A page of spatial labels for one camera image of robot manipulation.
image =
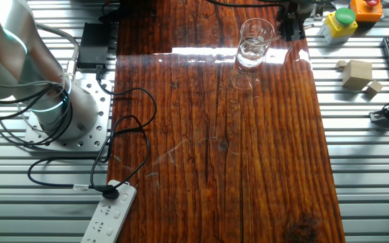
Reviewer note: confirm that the clear glass stirring rod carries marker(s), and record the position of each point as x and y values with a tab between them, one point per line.
272	38

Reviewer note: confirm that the large wooden block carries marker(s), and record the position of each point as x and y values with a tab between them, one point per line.
356	74

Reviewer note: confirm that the white power strip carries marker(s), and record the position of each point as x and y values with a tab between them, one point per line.
106	219

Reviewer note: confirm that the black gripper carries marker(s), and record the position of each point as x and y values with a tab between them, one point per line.
292	10

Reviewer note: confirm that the perforated aluminium base plate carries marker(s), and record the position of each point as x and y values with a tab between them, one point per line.
93	135

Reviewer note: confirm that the black power adapter brick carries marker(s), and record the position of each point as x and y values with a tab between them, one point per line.
93	44

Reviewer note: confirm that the orange box red button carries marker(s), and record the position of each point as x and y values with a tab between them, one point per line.
363	11

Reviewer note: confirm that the small aluminium bracket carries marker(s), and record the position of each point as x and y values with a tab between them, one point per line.
318	11

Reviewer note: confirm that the brown wooden board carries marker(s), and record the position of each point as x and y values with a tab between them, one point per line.
214	168

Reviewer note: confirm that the small wooden block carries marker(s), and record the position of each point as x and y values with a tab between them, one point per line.
374	87

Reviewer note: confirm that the tiny wooden block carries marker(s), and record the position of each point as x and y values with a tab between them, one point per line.
341	64

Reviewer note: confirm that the clear glass beaker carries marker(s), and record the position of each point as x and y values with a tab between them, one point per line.
252	54

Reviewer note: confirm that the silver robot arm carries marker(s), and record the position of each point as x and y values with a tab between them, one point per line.
12	50

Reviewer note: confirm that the yellow box green button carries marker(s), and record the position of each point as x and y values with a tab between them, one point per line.
338	28

